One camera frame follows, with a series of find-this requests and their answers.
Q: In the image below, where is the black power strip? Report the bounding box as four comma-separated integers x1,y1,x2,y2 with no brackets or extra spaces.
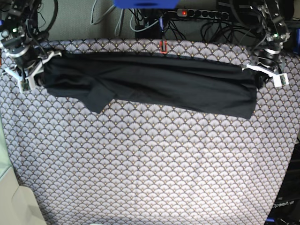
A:
176,8,230,21

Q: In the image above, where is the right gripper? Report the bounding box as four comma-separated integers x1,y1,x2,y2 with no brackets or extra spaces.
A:
13,48,48,75

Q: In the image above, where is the white camera bracket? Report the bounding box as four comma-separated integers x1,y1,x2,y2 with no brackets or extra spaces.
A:
4,50,62,94
246,64,289,87

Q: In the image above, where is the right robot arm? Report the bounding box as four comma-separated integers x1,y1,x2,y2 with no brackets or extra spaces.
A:
0,0,61,91

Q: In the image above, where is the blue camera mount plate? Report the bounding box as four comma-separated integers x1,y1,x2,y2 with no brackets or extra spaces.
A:
113,0,179,9

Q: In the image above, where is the red table clamp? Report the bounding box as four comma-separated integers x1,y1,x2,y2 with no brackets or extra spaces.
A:
160,40,167,54

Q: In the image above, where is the fan-patterned tablecloth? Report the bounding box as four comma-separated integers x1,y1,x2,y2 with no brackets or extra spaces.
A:
0,53,300,225

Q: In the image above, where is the dark grey T-shirt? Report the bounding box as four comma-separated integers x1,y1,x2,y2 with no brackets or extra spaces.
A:
42,53,257,119

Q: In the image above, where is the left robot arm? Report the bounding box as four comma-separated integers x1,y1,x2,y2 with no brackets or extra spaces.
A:
229,0,290,89

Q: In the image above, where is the cream cabinet corner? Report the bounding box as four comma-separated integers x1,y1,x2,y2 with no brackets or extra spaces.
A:
0,127,46,225

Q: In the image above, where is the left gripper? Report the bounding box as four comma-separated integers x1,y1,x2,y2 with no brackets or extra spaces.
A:
252,48,285,88

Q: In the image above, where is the black OpenArm box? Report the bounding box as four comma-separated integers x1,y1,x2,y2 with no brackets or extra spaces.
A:
265,143,300,225

